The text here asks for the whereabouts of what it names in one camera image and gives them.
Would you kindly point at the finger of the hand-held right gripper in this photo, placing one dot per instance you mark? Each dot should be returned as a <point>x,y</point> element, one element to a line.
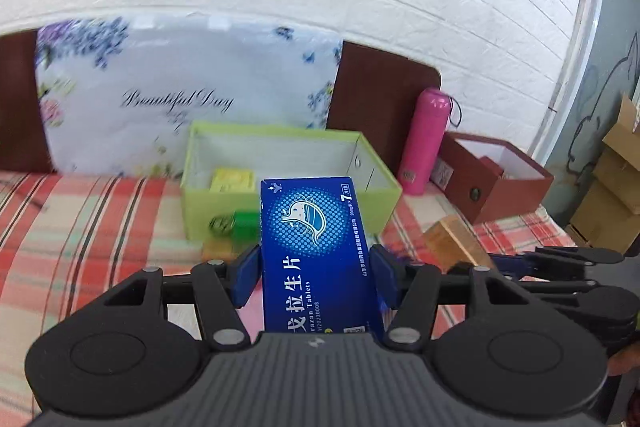
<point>580,254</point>
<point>540,274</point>

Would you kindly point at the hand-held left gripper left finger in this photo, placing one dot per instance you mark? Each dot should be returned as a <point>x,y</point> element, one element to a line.
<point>245,278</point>

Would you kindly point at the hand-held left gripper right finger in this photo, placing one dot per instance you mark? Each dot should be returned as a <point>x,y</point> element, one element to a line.
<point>385,278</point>

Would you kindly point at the blue medicine box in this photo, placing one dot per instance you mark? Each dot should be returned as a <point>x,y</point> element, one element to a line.
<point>315,257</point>

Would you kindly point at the light green storage box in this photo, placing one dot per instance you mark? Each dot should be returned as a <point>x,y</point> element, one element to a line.
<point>235,202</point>

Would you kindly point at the olive gold embossed box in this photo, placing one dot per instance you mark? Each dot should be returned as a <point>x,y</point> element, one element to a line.
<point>452,239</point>

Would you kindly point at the person's right hand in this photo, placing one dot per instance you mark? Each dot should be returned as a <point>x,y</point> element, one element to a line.
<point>624,359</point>

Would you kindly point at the green small box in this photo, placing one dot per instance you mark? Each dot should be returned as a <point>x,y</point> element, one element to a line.
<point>247,226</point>

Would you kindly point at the brown cardboard carton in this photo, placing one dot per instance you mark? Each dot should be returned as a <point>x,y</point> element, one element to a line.
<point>622,132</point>
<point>605,207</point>

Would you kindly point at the brown open box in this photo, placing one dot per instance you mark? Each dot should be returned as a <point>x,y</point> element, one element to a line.
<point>487,192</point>

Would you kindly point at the yellow small box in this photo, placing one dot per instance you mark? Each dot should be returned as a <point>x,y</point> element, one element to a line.
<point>231,180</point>

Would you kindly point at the pink thermos bottle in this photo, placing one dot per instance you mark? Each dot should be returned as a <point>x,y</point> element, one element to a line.
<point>425,142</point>

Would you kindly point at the red plaid bedsheet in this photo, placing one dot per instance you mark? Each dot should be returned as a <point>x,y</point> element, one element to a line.
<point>75,232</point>

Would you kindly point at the brown wooden headboard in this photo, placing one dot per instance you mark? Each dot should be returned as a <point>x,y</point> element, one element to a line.
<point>380,92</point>

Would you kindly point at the floral white plastic bag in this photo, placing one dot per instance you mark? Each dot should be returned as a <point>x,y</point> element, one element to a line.
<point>175,77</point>

